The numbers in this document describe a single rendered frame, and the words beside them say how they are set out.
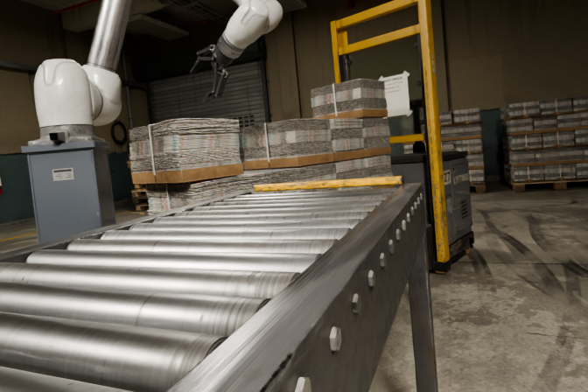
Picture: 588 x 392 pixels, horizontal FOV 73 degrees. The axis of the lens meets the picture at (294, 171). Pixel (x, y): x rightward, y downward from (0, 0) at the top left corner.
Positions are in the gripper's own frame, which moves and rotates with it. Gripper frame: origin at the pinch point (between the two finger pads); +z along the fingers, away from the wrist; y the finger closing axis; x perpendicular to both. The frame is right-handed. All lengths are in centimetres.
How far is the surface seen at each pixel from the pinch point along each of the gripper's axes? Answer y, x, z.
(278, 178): 38, 33, 15
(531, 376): 148, 68, -27
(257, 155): 16, 46, 33
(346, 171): 39, 87, 16
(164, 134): 13.4, -14.5, 12.8
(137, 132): 2.3, -14.8, 29.0
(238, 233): 73, -54, -55
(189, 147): 22.8, -10.4, 7.1
